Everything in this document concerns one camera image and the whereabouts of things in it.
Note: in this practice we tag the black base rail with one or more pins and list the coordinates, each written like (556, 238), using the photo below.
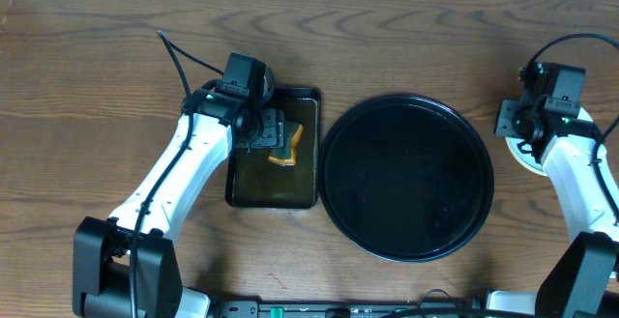
(338, 309)

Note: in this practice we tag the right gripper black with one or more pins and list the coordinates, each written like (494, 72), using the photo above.
(504, 124)

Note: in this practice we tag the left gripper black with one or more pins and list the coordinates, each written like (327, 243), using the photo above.
(270, 128)

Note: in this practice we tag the black round tray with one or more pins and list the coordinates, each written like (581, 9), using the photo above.
(405, 178)

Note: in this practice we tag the black rectangular water tray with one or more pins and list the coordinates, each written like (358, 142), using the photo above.
(255, 182)

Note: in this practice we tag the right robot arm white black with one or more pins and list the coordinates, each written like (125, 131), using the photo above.
(559, 140)

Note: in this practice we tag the orange green sponge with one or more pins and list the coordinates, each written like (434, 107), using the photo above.
(287, 154)

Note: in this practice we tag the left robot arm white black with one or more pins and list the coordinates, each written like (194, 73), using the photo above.
(126, 265)

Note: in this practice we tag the light blue plate front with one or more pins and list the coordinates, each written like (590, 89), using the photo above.
(528, 161)

